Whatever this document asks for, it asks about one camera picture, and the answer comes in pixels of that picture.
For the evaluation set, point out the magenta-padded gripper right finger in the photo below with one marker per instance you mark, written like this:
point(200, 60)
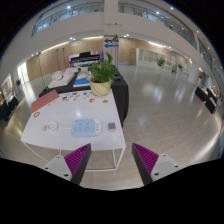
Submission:
point(146, 157)

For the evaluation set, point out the recessed ceiling lights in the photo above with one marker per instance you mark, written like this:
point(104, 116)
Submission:
point(68, 7)

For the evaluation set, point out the black piano with screen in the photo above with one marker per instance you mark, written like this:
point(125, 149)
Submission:
point(85, 60)

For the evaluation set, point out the black-covered furniture group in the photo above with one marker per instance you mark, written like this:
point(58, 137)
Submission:
point(206, 100)
point(8, 106)

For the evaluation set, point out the flat red mat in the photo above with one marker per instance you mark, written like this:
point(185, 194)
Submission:
point(45, 101)

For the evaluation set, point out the potted plant in striped pot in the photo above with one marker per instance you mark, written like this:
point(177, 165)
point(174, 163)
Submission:
point(100, 88)

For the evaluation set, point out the black-clothed table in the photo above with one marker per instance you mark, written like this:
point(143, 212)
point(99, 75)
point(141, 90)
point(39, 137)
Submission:
point(121, 96)

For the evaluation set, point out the large background potted plant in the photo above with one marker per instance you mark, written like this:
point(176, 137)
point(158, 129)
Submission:
point(160, 61)

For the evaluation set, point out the arrow direction sign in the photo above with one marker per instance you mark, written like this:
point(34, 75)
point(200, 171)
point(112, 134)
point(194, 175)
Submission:
point(111, 40)

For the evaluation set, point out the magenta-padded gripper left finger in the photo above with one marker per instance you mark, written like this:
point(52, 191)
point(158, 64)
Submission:
point(78, 157)

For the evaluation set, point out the white sculpted model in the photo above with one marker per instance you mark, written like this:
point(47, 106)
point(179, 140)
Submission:
point(61, 80)

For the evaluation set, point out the light blue power strip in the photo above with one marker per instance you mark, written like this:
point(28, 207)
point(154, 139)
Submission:
point(85, 128)

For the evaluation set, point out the small background potted plant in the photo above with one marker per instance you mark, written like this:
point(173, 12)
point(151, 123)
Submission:
point(180, 67)
point(18, 82)

